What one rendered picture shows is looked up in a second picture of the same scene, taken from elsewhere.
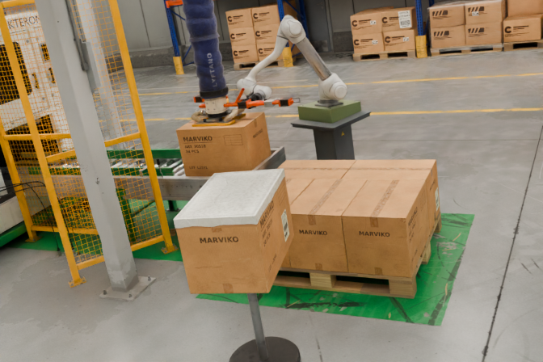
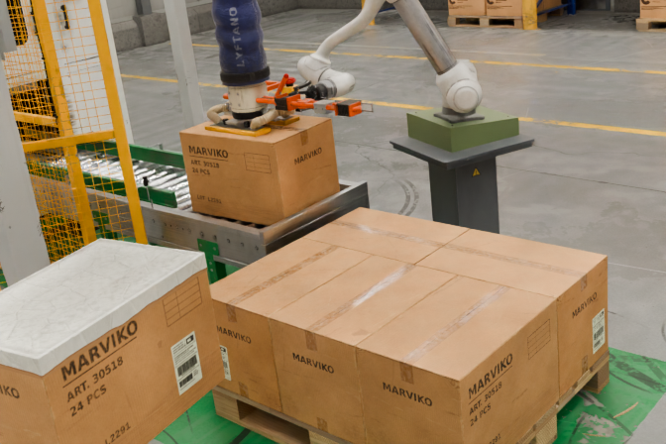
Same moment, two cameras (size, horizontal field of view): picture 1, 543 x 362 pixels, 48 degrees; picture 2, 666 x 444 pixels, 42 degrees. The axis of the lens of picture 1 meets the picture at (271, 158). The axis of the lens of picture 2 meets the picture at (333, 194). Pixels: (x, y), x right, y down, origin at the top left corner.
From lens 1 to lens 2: 1.48 m
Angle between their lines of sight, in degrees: 15
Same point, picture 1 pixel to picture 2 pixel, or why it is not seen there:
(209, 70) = (232, 38)
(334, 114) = (457, 137)
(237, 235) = (17, 387)
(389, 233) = (432, 401)
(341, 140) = (472, 183)
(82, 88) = not seen: outside the picture
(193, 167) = (202, 197)
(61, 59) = not seen: outside the picture
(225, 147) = (247, 173)
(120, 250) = not seen: hidden behind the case
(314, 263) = (316, 416)
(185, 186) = (181, 227)
